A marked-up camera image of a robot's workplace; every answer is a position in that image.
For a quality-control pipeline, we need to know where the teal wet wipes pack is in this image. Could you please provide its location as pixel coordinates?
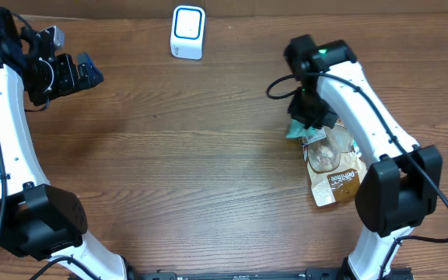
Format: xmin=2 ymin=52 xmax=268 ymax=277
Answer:
xmin=286 ymin=119 xmax=309 ymax=139

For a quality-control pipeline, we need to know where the beige paper pouch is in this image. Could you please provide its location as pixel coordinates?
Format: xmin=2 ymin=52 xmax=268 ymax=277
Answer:
xmin=300 ymin=123 xmax=366 ymax=207

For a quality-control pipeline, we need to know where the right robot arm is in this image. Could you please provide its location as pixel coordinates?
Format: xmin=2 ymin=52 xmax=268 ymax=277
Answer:
xmin=284 ymin=35 xmax=443 ymax=279

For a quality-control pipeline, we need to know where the white barcode scanner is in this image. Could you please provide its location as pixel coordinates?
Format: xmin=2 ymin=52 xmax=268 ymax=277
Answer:
xmin=170 ymin=5 xmax=206 ymax=60

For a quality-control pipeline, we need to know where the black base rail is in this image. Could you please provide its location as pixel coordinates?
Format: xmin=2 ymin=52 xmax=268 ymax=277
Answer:
xmin=68 ymin=267 xmax=415 ymax=280

